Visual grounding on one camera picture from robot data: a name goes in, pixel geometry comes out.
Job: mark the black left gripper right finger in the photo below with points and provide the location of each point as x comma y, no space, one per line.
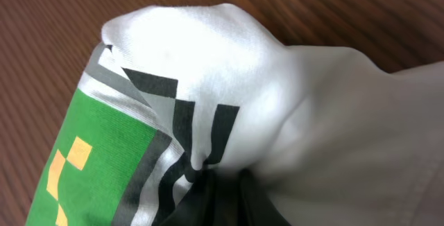
255,208

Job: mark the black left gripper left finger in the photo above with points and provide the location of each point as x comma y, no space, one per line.
197,206

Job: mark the white t-shirt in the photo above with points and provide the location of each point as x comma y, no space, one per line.
171,92

